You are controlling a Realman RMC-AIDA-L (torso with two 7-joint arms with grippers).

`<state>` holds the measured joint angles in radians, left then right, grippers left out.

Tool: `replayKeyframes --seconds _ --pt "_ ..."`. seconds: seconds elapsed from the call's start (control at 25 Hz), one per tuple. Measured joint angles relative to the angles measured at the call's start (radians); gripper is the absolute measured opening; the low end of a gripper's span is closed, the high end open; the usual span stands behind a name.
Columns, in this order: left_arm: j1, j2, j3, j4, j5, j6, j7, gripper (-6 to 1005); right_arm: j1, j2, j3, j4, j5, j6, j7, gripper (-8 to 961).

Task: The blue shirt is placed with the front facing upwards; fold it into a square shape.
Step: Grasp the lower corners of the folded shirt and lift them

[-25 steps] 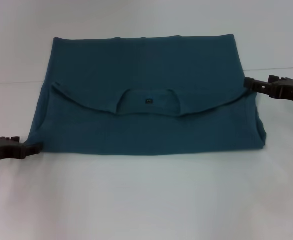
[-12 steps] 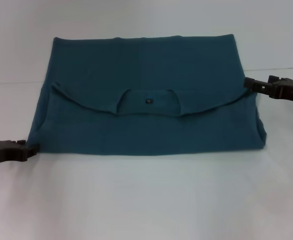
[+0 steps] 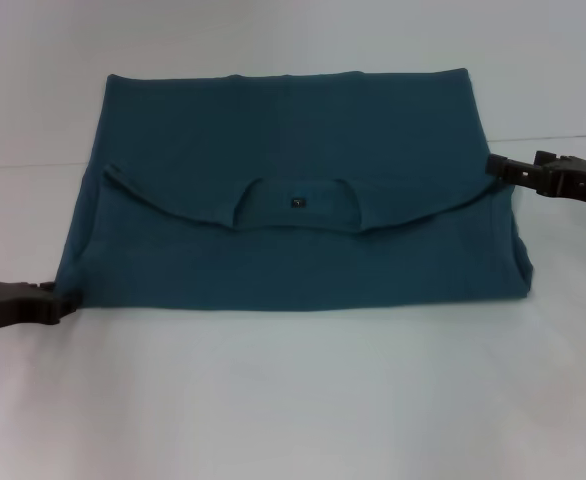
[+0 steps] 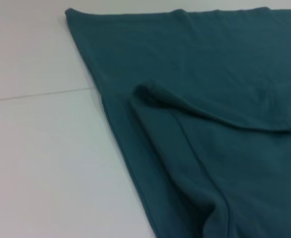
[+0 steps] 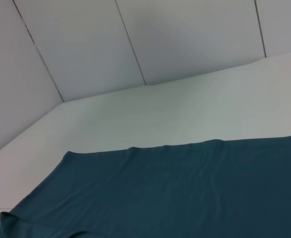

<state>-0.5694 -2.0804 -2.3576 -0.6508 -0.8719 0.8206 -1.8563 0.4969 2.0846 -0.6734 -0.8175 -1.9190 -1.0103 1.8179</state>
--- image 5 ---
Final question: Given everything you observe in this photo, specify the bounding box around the teal blue printed t-shirt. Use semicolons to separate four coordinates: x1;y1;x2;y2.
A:
0;133;291;238

